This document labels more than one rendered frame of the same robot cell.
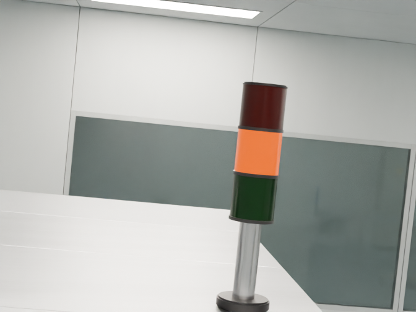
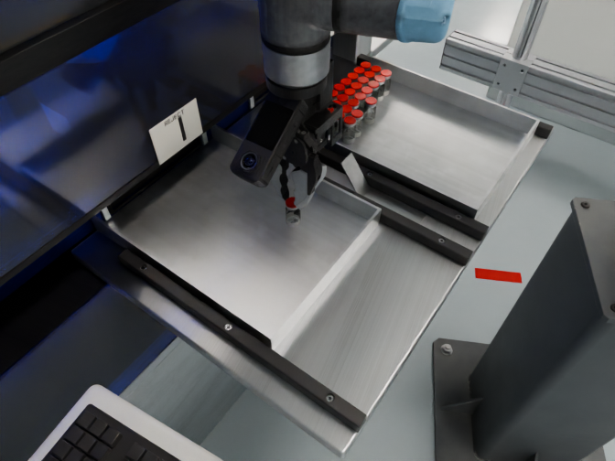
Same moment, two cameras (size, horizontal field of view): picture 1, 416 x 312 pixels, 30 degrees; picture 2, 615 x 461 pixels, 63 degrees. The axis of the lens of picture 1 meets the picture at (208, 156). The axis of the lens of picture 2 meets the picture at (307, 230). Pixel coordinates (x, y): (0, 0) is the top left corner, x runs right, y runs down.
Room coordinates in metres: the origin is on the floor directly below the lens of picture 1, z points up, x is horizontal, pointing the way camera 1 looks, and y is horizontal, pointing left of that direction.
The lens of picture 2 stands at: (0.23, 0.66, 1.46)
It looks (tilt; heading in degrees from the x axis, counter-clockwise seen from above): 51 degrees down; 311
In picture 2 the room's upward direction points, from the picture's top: straight up
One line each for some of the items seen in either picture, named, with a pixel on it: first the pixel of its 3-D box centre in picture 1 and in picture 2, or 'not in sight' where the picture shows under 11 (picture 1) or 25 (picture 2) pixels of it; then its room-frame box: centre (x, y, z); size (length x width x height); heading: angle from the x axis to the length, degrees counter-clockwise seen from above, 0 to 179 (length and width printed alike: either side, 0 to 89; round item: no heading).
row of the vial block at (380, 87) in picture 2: not in sight; (362, 102); (0.65, 0.02, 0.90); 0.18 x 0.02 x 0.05; 95
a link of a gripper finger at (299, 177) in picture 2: not in sight; (312, 180); (0.55, 0.28, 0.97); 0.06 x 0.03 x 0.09; 95
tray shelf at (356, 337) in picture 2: not in sight; (339, 186); (0.57, 0.19, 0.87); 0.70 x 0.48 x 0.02; 95
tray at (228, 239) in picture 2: not in sight; (236, 219); (0.63, 0.37, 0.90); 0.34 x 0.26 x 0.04; 5
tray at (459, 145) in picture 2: not in sight; (415, 129); (0.54, 0.01, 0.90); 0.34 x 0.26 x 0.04; 5
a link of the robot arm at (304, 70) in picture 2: not in sight; (294, 55); (0.57, 0.29, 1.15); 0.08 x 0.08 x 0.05
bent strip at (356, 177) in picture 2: not in sight; (383, 189); (0.49, 0.18, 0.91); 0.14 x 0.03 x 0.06; 6
